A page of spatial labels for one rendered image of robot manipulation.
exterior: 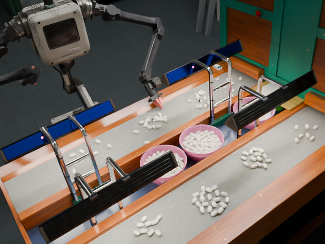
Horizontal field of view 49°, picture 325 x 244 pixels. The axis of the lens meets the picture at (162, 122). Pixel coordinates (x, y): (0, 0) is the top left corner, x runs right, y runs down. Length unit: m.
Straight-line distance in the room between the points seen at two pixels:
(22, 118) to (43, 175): 2.00
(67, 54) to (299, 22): 1.44
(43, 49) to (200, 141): 1.12
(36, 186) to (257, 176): 1.22
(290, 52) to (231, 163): 0.84
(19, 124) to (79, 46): 1.83
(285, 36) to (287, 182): 0.96
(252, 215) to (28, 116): 2.93
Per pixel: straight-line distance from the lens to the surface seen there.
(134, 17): 2.59
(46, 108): 4.16
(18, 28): 2.36
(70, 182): 1.92
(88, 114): 1.93
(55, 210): 2.04
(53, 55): 2.39
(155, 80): 2.49
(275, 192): 1.88
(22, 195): 2.14
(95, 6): 2.47
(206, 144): 2.14
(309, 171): 2.01
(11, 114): 4.27
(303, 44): 2.36
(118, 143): 2.24
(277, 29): 2.44
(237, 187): 1.91
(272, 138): 2.20
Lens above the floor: 2.18
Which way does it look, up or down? 38 degrees down
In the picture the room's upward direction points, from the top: 8 degrees counter-clockwise
